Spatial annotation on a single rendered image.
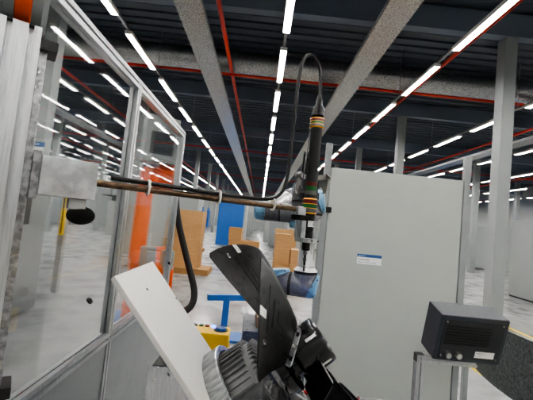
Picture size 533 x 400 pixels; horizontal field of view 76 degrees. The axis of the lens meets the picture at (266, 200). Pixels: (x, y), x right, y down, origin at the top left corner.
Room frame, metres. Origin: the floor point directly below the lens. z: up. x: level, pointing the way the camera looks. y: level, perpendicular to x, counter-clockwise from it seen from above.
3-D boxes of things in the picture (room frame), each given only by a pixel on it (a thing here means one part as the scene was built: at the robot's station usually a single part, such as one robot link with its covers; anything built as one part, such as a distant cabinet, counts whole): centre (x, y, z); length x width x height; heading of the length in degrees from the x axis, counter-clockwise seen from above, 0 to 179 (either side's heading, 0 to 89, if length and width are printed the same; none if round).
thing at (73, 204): (0.66, 0.35, 1.49); 0.05 x 0.04 x 0.05; 126
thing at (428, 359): (1.37, -0.76, 1.04); 0.24 x 0.03 x 0.03; 91
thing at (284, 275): (1.76, -0.10, 1.21); 0.13 x 0.12 x 0.14; 77
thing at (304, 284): (1.73, -0.23, 1.42); 0.15 x 0.12 x 0.55; 77
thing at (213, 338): (1.36, 0.17, 1.02); 0.16 x 0.10 x 0.11; 91
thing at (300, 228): (1.00, -0.12, 1.51); 0.09 x 0.07 x 0.10; 126
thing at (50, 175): (0.64, 0.38, 1.55); 0.10 x 0.07 x 0.08; 126
